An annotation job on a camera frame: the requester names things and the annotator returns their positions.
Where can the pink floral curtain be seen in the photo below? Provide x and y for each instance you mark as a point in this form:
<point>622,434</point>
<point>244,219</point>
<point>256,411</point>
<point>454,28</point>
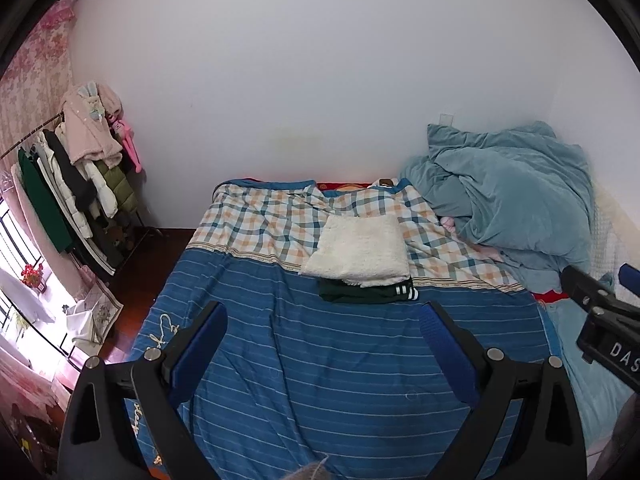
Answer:
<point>35,70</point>

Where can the pink cloth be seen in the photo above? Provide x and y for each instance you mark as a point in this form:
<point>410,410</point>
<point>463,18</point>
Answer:
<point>447,221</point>

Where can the window with black bars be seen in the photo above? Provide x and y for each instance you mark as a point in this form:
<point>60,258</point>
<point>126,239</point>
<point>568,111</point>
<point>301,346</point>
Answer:
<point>10,230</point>

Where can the pink fleece robe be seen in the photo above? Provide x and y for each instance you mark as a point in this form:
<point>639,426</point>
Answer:
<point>90,130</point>

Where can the white coat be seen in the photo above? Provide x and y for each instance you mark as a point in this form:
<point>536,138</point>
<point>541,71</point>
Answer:
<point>80,225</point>

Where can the red flowers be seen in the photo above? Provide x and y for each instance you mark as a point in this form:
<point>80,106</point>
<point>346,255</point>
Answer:
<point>32,275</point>

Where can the metal clothes rack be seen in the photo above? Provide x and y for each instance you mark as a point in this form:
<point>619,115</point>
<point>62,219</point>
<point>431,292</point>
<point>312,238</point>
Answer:
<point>32,135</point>

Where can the grey fuzzy garment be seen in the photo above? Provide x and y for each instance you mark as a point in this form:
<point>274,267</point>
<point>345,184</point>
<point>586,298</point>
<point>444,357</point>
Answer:
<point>305,467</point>

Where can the red sheet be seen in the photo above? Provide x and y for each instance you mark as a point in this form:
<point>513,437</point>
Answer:
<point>547,296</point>

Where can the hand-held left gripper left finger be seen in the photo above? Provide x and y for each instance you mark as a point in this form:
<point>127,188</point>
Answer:
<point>197,355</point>

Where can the blue striped plaid bed sheet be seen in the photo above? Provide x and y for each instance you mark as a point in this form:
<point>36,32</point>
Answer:
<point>325,370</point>

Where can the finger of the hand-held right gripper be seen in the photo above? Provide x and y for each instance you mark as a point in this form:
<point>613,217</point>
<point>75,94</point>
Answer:
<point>630,276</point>
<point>585,287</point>

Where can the dark green striped-cuff garment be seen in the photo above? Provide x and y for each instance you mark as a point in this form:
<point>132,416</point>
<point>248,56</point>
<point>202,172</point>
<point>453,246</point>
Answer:
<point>350,292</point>

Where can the blue-grey duvet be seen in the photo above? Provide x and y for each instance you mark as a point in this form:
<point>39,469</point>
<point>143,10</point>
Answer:
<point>510,200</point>

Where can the olive puffer vest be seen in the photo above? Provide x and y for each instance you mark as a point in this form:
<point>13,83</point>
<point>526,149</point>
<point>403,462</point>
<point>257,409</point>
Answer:
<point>120,185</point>

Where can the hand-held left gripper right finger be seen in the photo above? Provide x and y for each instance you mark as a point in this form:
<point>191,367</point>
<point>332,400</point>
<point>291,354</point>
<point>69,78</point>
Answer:
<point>450,360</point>

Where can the white wall socket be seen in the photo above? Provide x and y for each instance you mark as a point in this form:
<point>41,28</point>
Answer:
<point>446,118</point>

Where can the white quilted mattress pad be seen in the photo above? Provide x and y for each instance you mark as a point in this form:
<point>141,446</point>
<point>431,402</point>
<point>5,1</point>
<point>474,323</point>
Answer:
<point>607,230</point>

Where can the pink plush toy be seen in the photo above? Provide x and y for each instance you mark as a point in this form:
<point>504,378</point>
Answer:
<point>131,150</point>

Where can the white puffer jacket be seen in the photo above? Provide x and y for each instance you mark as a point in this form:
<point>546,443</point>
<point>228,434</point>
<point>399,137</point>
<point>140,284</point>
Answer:
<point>102,190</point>

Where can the white tweed jacket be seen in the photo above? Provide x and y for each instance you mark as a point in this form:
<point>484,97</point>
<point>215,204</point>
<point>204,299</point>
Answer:
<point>355,250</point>

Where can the white embroidered cloth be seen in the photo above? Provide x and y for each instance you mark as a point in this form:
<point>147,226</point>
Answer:
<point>102,315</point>

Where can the black coat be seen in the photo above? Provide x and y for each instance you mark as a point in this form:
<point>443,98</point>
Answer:
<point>70,170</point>

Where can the dark green coat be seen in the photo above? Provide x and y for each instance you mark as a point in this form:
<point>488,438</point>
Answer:
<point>42,200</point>

